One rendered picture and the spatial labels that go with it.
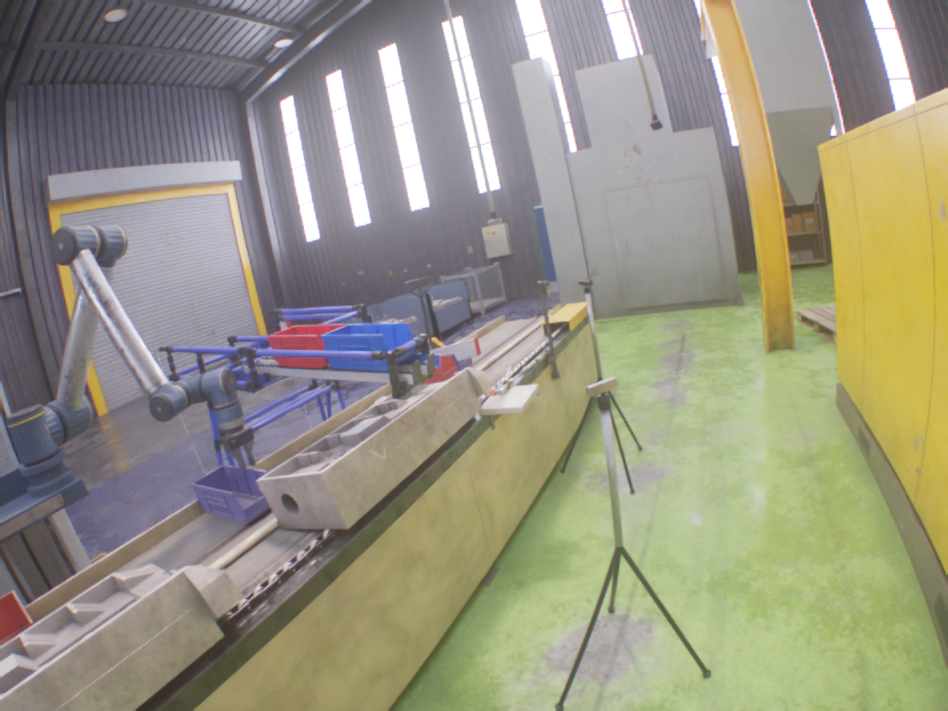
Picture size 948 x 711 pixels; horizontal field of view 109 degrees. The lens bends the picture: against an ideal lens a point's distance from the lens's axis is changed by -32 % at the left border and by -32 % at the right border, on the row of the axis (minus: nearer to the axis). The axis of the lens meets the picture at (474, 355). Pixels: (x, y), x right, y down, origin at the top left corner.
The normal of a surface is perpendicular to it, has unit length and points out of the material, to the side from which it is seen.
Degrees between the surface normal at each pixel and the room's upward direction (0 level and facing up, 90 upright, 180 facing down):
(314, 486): 90
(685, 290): 90
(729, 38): 90
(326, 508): 90
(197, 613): 80
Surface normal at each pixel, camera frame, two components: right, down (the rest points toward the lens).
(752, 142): -0.43, 0.29
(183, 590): 0.83, -0.24
